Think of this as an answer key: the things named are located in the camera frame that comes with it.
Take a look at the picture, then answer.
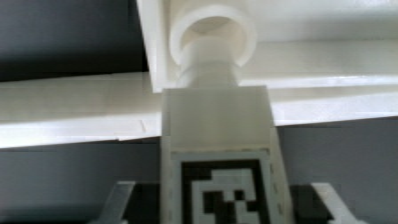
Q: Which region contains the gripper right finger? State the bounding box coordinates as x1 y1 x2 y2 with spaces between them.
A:
310 183 369 224

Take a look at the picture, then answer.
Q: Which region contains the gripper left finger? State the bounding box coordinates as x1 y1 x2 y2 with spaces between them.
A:
87 181 136 224

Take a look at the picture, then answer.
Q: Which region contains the white table leg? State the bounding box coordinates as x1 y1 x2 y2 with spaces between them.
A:
159 37 294 224

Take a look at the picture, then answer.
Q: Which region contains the white square table top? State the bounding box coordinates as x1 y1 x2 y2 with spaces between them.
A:
136 0 398 91

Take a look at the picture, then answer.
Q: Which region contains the white U-shaped fence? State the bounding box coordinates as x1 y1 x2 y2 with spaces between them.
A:
0 72 398 149

